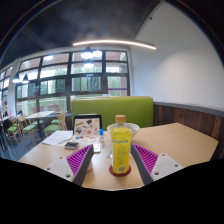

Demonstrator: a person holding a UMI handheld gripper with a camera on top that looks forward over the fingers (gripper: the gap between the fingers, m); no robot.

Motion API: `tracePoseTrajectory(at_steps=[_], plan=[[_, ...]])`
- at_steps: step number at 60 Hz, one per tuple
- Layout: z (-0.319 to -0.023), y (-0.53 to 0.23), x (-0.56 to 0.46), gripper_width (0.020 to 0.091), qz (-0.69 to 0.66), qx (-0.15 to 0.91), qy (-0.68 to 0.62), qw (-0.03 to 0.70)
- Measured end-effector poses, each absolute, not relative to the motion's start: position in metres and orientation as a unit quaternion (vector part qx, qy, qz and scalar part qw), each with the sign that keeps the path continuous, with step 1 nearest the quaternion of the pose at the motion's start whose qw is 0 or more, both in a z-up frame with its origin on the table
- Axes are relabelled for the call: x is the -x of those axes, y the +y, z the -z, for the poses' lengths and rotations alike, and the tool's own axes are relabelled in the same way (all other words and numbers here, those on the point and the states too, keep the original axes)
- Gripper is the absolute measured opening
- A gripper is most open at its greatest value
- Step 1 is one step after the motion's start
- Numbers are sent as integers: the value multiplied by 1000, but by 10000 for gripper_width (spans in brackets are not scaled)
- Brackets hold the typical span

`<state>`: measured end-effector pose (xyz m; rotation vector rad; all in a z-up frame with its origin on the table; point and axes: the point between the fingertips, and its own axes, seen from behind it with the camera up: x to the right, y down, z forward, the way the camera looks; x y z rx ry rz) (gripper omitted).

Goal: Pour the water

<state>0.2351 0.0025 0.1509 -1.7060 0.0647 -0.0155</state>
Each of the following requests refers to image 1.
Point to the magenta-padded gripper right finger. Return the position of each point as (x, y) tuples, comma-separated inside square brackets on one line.
[(161, 165)]

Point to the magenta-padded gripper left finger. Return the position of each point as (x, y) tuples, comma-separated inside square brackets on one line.
[(63, 166)]

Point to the yellow drink bottle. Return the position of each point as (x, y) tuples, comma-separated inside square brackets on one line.
[(120, 146)]

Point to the white paper sheets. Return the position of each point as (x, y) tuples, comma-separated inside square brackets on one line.
[(56, 137)]

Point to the white bowl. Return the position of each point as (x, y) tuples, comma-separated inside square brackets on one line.
[(134, 128)]

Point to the black sticker-covered laptop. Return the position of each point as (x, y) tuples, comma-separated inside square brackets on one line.
[(87, 126)]

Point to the small blue-capped bottle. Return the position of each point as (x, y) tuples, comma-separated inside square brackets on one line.
[(101, 136)]

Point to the wooden chairs with green seats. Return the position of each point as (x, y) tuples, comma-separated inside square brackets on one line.
[(30, 128)]

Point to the small wooden table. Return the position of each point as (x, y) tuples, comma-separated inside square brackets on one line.
[(40, 115)]

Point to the green upholstered bench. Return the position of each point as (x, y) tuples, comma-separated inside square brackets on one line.
[(110, 108)]

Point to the black pendant lamp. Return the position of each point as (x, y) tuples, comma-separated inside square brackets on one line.
[(16, 79), (88, 64), (25, 80), (87, 54)]

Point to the long linear ceiling light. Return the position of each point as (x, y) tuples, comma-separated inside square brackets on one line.
[(113, 42)]

